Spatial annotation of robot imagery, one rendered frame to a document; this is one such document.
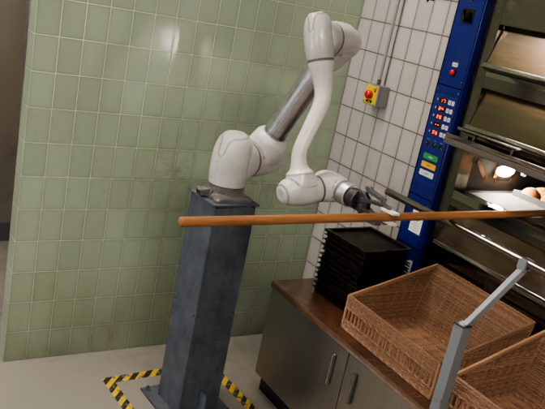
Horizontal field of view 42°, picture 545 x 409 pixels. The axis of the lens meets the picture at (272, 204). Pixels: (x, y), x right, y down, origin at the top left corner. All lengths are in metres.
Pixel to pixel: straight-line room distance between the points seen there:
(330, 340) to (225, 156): 0.87
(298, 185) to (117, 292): 1.33
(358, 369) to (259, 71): 1.50
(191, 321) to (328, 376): 0.61
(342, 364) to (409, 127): 1.16
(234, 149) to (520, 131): 1.13
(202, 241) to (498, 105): 1.34
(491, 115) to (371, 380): 1.18
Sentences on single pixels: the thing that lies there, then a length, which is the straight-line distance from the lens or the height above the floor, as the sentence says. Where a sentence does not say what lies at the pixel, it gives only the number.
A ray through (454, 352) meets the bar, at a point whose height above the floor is 0.86.
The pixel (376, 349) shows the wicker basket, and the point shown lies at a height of 0.61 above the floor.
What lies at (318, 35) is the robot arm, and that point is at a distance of 2.66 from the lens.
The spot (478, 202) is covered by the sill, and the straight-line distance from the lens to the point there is 3.09.
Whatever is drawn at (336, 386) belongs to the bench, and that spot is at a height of 0.38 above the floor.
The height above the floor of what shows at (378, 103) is 1.43.
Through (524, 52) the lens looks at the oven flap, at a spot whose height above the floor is 1.80.
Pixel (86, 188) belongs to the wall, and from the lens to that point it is 3.28.
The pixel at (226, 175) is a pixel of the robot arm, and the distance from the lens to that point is 2.85.
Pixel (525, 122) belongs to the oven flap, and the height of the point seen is 1.55.
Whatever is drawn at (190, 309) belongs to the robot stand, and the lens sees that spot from 3.04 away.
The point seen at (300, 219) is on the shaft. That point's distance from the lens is 2.21.
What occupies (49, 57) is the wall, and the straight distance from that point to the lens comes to 3.09.
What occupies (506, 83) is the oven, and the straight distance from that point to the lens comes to 3.04.
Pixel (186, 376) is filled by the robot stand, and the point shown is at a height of 0.21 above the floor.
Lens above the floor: 1.84
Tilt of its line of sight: 17 degrees down
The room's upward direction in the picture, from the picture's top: 12 degrees clockwise
